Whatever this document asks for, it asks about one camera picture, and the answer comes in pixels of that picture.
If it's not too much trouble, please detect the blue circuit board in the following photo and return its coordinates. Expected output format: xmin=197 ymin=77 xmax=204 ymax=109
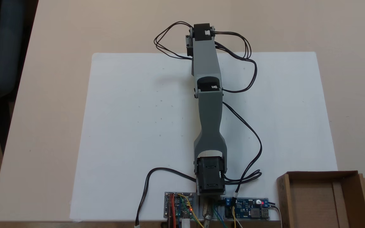
xmin=224 ymin=197 xmax=270 ymax=220

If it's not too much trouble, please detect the metal table clamp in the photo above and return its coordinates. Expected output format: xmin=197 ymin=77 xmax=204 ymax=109
xmin=202 ymin=199 xmax=214 ymax=228

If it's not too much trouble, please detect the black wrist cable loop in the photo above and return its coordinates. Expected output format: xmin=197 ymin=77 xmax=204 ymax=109
xmin=154 ymin=21 xmax=194 ymax=60

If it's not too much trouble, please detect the yellow wire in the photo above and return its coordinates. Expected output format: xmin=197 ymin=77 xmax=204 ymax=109
xmin=177 ymin=194 xmax=201 ymax=228

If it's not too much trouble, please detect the red wire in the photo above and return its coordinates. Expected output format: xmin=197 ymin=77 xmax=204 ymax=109
xmin=169 ymin=194 xmax=176 ymax=228

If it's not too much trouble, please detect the brown cardboard box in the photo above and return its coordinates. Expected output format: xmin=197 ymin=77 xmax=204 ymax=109
xmin=276 ymin=170 xmax=365 ymax=228

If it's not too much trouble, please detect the black cable with white plug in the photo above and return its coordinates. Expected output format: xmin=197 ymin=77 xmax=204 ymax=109
xmin=135 ymin=168 xmax=197 ymax=227

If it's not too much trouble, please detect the white paper sheet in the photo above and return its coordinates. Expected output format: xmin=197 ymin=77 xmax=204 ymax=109
xmin=69 ymin=52 xmax=339 ymax=221

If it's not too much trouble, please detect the black forearm cable bundle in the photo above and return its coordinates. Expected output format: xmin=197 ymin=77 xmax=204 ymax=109
xmin=214 ymin=31 xmax=258 ymax=93

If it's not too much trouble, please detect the grey circuit board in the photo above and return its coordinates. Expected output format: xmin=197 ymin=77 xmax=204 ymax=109
xmin=164 ymin=192 xmax=196 ymax=219

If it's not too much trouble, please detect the black base cable bundle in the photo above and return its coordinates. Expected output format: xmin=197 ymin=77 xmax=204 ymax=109
xmin=222 ymin=101 xmax=263 ymax=198

